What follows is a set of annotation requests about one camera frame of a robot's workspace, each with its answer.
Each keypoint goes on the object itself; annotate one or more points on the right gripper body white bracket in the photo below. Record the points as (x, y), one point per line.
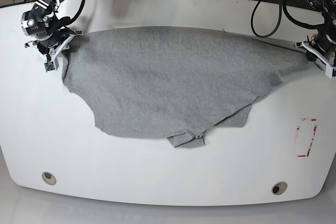
(53, 46)

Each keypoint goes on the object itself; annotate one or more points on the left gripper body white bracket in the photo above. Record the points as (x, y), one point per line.
(324, 48)

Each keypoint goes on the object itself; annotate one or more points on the grey T-shirt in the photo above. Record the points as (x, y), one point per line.
(175, 82)

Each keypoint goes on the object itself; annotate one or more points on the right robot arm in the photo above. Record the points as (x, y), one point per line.
(51, 34)

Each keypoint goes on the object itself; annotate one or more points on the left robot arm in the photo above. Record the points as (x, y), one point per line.
(325, 7)

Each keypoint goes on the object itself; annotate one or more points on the red tape marking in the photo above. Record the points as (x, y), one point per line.
(304, 137)

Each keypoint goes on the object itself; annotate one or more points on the left table grommet hole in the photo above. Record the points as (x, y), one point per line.
(49, 178)

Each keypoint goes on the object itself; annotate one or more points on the table grommet hole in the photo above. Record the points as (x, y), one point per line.
(49, 178)
(279, 188)

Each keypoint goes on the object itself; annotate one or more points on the right table grommet hole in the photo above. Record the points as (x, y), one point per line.
(279, 188)

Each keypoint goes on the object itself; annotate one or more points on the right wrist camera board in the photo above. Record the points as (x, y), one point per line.
(50, 66)

